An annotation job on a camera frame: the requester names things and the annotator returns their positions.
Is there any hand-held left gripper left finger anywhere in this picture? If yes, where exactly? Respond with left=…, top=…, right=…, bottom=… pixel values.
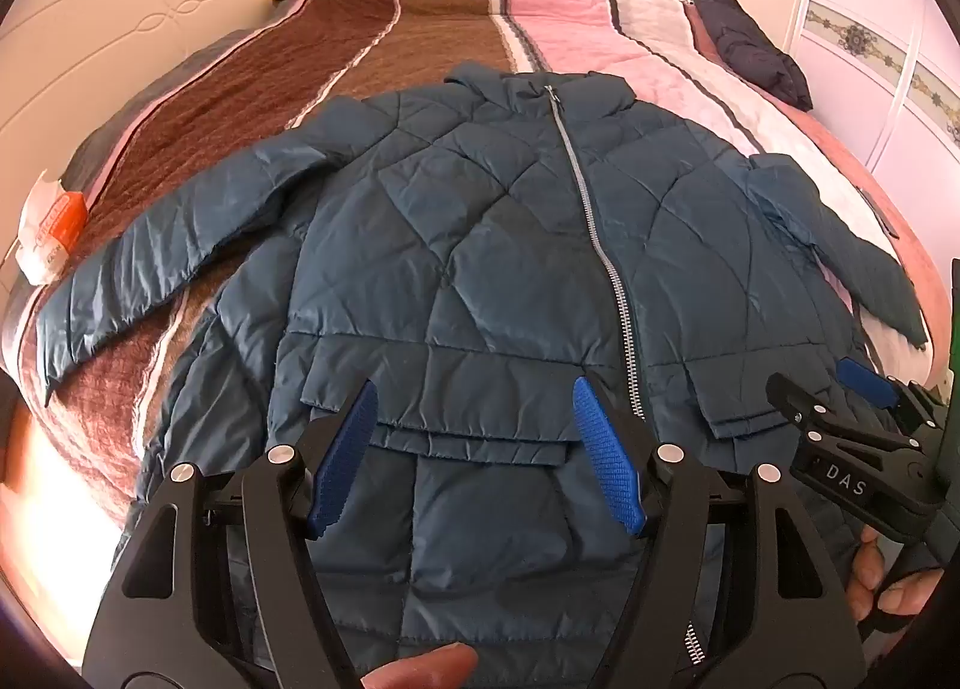
left=81, top=379, right=378, bottom=689

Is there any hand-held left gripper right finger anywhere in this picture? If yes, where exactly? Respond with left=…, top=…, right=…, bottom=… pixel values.
left=572, top=375, right=880, bottom=689

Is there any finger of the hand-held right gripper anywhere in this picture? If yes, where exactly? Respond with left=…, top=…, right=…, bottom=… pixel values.
left=836, top=357, right=940, bottom=439
left=765, top=372, right=917, bottom=459

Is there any teal quilted jacket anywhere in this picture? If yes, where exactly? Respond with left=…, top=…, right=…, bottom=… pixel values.
left=34, top=59, right=931, bottom=689

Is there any person's right hand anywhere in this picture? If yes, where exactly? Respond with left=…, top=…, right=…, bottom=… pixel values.
left=846, top=522, right=947, bottom=622

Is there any person's left hand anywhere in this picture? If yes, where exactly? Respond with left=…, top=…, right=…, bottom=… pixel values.
left=358, top=646, right=481, bottom=689

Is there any dark flat object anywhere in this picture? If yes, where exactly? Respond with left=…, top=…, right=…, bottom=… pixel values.
left=859, top=188, right=905, bottom=240

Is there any white wardrobe with floral band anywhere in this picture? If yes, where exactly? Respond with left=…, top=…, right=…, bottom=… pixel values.
left=757, top=0, right=960, bottom=180

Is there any dark navy folded clothing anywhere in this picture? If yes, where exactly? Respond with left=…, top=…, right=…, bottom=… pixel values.
left=690, top=0, right=815, bottom=112

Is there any white plastic bag orange label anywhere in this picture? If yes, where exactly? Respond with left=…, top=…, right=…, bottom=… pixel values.
left=16, top=168, right=89, bottom=284

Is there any pink patchwork quilt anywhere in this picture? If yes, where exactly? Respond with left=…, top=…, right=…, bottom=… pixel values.
left=487, top=0, right=957, bottom=390

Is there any brown striped blanket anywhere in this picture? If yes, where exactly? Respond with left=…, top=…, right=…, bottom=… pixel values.
left=0, top=0, right=542, bottom=536

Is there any grey bed sheet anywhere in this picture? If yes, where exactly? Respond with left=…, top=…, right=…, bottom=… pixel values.
left=60, top=28, right=252, bottom=210

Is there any cream bed headboard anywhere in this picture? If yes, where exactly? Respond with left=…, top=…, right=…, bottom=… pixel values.
left=0, top=0, right=395, bottom=270

